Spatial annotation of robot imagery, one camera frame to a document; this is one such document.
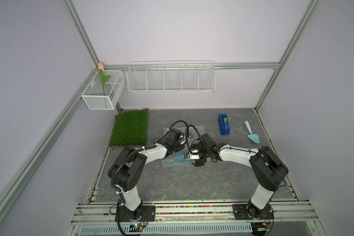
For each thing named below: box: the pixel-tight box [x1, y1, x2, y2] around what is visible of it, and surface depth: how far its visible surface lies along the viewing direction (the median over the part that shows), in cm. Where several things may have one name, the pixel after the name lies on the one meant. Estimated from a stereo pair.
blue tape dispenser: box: [217, 114, 231, 136], surface depth 107 cm
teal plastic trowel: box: [244, 120, 261, 144], surface depth 105 cm
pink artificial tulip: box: [97, 62, 111, 96], surface depth 91 cm
